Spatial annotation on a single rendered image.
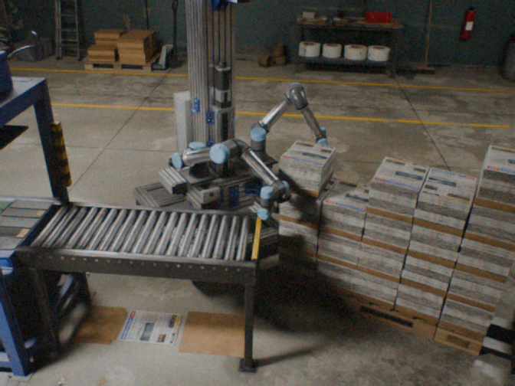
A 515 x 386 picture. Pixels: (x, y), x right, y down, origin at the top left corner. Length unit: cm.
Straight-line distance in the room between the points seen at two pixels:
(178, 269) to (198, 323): 83
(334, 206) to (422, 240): 57
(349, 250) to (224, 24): 172
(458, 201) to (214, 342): 175
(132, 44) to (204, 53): 565
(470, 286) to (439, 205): 56
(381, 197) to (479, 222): 56
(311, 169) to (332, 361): 122
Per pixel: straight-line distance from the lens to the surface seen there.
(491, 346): 357
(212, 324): 343
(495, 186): 290
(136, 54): 898
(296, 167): 311
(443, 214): 300
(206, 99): 346
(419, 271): 324
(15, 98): 296
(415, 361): 339
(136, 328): 346
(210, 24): 335
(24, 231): 313
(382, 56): 911
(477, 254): 311
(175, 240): 283
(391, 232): 313
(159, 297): 367
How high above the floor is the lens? 242
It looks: 30 degrees down
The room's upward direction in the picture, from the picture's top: 2 degrees clockwise
